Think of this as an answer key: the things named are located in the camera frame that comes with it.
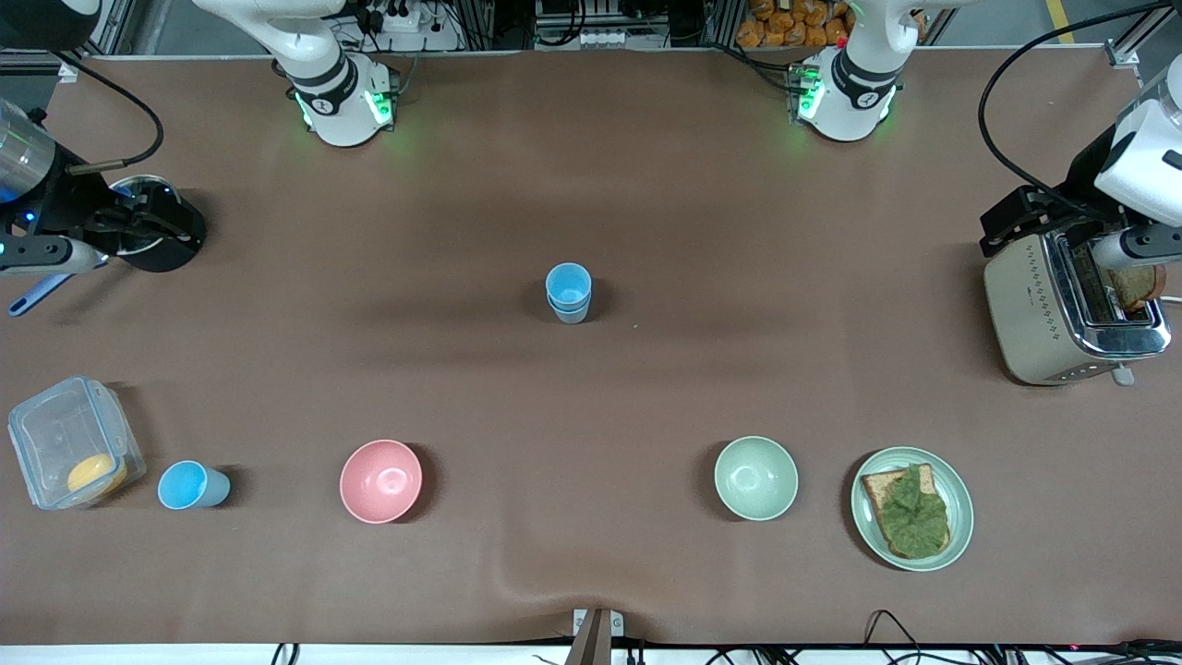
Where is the blue plastic cup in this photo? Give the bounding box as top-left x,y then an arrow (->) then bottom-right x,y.
545,262 -> 593,311
157,460 -> 232,511

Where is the brown bread slice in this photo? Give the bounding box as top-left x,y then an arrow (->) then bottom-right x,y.
1108,263 -> 1166,312

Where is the silver toaster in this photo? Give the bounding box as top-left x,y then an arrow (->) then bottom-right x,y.
981,226 -> 1174,387

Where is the clear plastic food container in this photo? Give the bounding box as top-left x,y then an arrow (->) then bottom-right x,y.
7,375 -> 147,511

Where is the yellow round food piece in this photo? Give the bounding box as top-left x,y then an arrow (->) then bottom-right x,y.
66,453 -> 128,496

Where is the green plate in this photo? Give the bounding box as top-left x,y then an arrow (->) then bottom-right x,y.
850,447 -> 974,573

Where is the orange bag of buns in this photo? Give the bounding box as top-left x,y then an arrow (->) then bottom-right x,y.
736,0 -> 850,49

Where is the toast slice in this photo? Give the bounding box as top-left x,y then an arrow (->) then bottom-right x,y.
861,464 -> 952,560

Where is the green lettuce leaf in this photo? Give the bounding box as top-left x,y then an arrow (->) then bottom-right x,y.
875,465 -> 950,560

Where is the power strip with plugs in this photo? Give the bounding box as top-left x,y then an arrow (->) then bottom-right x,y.
356,0 -> 426,34

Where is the pink bowl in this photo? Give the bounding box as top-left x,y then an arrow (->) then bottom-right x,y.
339,439 -> 424,525

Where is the green bowl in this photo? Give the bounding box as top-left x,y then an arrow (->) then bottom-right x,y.
714,436 -> 800,522

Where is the black saucepan with blue handle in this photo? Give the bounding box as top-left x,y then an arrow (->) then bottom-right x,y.
7,175 -> 207,318

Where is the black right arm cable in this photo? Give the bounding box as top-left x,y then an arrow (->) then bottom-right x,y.
55,51 -> 165,176

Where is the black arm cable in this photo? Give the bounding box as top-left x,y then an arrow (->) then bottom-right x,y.
977,0 -> 1182,197
55,51 -> 165,176

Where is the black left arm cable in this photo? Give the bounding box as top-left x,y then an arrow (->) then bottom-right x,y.
977,0 -> 1182,197

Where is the aluminium frame profile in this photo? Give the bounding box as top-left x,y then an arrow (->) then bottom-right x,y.
0,0 -> 130,79
1104,0 -> 1182,70

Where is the black looped cable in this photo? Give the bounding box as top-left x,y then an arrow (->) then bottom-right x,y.
863,610 -> 924,665

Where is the metal table bracket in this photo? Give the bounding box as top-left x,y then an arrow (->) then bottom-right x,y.
565,608 -> 624,665

